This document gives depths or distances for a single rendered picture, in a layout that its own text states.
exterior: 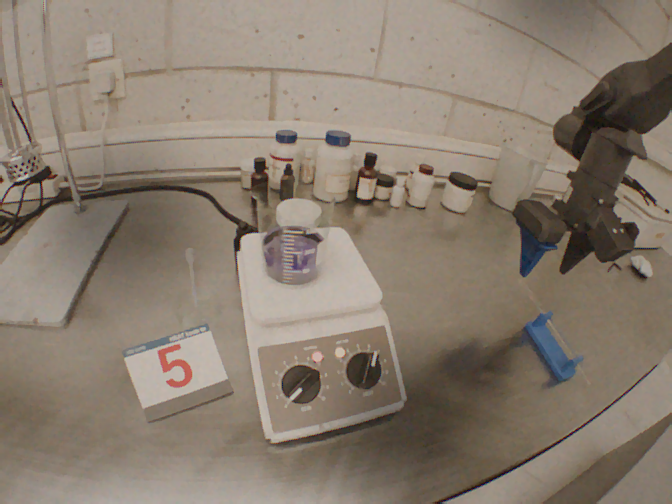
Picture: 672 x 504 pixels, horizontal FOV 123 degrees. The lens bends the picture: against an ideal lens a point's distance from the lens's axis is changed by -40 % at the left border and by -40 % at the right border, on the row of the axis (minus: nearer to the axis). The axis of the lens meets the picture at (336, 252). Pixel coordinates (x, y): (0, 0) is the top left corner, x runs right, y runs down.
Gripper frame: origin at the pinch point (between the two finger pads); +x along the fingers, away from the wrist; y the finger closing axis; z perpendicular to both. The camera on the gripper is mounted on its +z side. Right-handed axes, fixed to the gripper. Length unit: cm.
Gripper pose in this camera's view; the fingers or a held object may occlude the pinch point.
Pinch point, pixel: (555, 255)
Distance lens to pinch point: 45.4
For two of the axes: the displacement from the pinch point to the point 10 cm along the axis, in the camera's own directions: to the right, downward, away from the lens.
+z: 1.6, 6.3, -7.6
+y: 9.8, 0.0, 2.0
